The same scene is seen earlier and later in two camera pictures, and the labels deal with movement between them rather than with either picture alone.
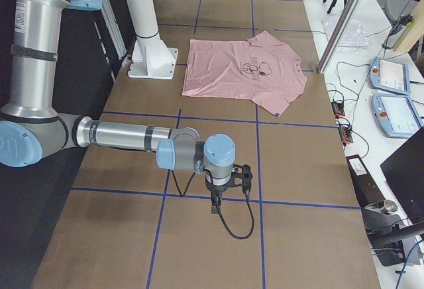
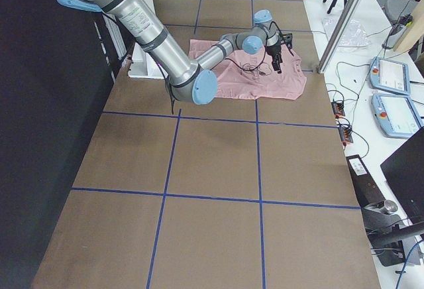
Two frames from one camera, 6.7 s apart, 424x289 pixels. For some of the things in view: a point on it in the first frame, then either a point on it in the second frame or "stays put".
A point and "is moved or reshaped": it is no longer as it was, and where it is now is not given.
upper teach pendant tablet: [389, 75] stays put
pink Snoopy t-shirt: [262, 68] is moved or reshaped
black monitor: [404, 173] stays put
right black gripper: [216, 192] → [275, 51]
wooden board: [413, 30] stays put
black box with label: [367, 190] stays put
